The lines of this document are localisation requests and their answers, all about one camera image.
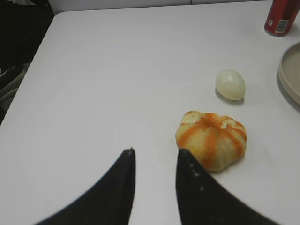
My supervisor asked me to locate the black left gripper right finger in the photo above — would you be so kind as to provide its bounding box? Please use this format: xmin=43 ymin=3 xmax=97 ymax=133
xmin=176 ymin=149 xmax=276 ymax=225

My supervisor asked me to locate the white egg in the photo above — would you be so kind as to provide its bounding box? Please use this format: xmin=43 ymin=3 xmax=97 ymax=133
xmin=215 ymin=69 xmax=246 ymax=101

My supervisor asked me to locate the orange striped peeled orange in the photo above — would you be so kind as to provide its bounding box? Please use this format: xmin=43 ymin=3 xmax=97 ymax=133
xmin=175 ymin=111 xmax=247 ymax=171

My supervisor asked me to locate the red soda can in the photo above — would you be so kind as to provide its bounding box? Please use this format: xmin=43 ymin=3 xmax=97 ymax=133
xmin=264 ymin=0 xmax=300 ymax=36

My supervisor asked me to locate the beige plate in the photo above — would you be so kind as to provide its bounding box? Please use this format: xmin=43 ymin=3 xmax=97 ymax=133
xmin=277 ymin=43 xmax=300 ymax=105

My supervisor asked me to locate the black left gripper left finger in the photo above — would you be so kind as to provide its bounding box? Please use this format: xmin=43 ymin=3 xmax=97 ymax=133
xmin=39 ymin=148 xmax=136 ymax=225

